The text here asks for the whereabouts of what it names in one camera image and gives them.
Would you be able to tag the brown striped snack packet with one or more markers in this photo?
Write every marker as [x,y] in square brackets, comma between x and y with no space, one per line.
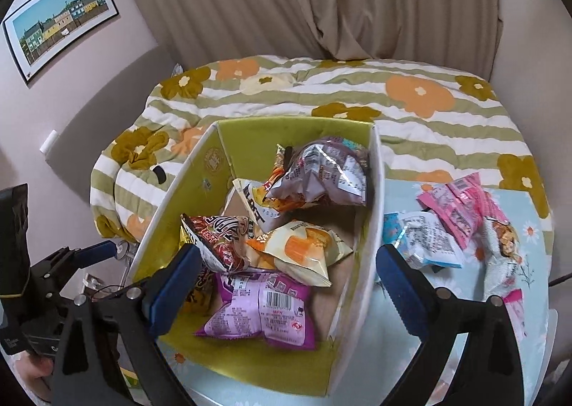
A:
[214,238]

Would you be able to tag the green cardboard box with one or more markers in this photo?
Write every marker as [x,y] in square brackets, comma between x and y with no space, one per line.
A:
[250,138]

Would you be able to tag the small black device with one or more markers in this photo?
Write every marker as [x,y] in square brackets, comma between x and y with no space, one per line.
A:
[157,174]

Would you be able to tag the pale yellow chips packet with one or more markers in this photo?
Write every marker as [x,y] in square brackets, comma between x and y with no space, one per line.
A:
[304,249]

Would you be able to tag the orange sticks snack packet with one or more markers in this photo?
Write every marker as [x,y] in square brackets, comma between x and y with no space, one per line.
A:
[257,207]

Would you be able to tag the yellow snack packet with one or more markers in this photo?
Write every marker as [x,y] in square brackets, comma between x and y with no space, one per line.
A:
[187,238]

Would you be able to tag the light blue snack packet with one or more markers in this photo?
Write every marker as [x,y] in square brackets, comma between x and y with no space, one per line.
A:
[424,240]

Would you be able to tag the dark purple snack packet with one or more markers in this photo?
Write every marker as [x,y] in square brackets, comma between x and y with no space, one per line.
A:
[321,173]

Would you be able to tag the floral striped blanket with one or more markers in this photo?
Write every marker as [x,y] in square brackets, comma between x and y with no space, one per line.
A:
[313,93]

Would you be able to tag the grey headboard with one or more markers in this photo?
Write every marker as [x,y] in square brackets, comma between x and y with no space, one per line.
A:
[98,120]

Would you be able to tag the person's left hand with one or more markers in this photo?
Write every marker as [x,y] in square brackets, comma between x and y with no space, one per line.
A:
[33,370]

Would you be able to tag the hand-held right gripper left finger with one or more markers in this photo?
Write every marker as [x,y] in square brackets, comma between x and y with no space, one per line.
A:
[174,294]

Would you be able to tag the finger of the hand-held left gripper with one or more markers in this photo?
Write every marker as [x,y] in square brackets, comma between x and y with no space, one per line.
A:
[53,264]

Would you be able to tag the light purple snack packet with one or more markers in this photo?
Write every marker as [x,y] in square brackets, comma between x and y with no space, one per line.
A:
[263,307]

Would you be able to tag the white wall socket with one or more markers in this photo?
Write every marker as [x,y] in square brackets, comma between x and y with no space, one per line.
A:
[48,141]

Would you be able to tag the framed wall poster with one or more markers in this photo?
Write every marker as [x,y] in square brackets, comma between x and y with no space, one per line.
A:
[58,26]

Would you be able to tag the white pink snack packet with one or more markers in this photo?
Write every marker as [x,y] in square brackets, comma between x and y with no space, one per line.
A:
[500,254]

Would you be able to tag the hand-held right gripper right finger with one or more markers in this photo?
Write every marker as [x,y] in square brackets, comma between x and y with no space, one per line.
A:
[397,285]

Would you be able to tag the magenta snack packet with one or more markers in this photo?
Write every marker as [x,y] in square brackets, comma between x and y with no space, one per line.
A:
[514,312]

